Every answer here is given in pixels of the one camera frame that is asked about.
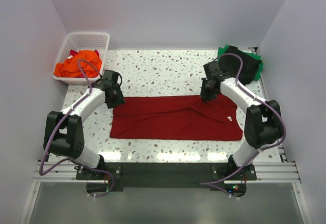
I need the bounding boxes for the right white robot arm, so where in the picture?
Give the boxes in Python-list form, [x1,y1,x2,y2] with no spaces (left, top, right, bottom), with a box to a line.
[200,61,286,173]

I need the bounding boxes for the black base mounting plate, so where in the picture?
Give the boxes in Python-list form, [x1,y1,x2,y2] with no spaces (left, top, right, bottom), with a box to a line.
[75,161,258,193]

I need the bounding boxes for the dark red t-shirt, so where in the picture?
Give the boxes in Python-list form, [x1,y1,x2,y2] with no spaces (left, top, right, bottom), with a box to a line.
[110,95,242,141]

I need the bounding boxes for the folded black t-shirt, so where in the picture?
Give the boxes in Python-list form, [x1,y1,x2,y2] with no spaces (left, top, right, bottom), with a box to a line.
[218,45,262,86]

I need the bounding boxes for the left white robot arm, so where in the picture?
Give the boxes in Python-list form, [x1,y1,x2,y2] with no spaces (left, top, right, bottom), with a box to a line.
[41,70,125,171]

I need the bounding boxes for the orange t-shirt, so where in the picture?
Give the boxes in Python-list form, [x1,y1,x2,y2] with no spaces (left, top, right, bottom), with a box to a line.
[53,54,102,78]

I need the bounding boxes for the folded green t-shirt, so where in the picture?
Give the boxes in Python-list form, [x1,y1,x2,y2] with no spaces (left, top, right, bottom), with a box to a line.
[218,44,264,81]

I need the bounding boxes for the aluminium extrusion rail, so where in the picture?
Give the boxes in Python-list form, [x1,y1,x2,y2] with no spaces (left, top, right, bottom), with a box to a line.
[32,146,301,183]

